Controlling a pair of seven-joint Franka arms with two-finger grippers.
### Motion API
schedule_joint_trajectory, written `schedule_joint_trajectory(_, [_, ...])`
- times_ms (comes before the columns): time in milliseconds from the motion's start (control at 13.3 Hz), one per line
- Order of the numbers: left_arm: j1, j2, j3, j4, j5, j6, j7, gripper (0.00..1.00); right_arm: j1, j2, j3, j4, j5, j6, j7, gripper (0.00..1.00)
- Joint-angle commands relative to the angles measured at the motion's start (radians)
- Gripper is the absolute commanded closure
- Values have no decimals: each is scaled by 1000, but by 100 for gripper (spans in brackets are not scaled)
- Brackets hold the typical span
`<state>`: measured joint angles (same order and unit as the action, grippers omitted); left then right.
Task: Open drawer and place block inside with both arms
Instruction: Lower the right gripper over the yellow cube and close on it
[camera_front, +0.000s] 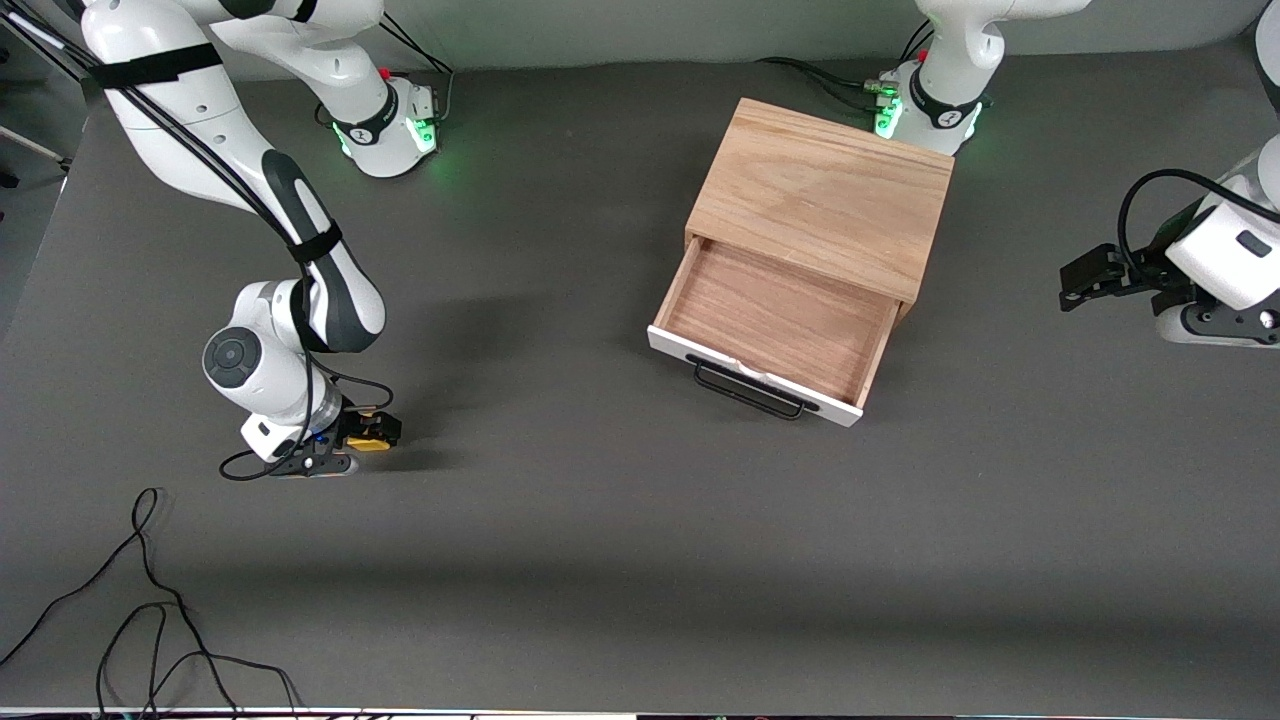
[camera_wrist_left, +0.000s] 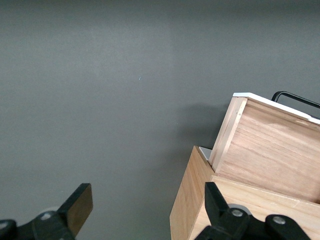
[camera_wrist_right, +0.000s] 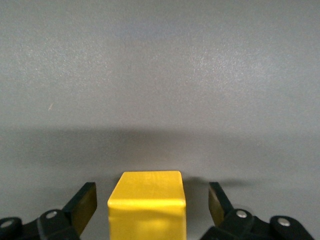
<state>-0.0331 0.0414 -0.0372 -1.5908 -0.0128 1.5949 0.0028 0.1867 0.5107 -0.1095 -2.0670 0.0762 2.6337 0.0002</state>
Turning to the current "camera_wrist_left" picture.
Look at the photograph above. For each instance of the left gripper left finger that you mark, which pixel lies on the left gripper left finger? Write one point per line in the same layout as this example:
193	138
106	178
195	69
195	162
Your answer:
77	207

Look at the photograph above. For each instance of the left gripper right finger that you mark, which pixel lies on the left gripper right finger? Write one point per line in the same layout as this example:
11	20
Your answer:
216	203

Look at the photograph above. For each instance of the white-fronted wooden drawer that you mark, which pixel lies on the white-fronted wooden drawer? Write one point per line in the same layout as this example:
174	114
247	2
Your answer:
270	150

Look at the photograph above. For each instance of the wooden drawer cabinet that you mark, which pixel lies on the wooden drawer cabinet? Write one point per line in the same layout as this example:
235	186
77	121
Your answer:
187	200

